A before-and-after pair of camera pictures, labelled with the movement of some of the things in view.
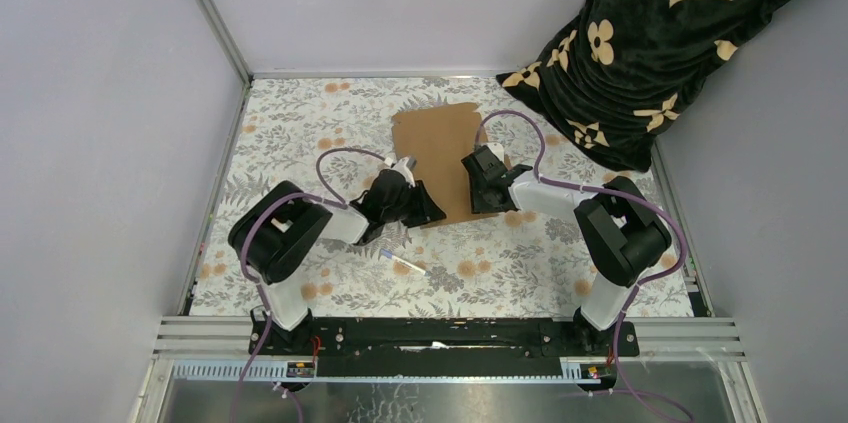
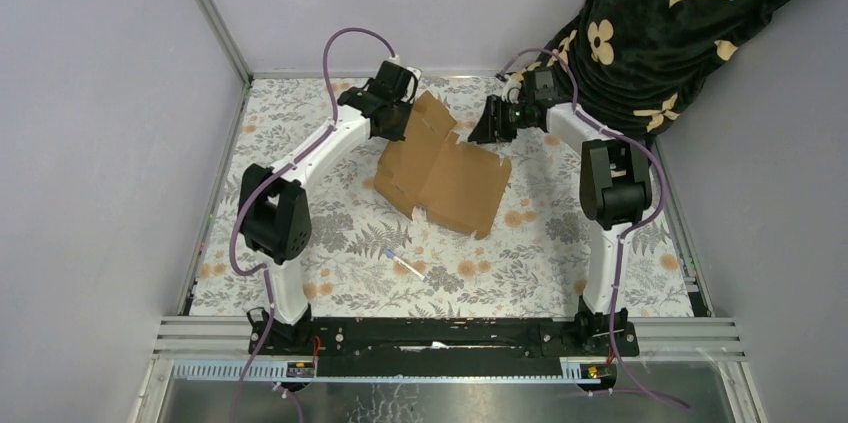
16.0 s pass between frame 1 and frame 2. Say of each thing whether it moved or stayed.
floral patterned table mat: stayed
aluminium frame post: stayed
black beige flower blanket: stayed
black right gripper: moved
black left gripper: moved
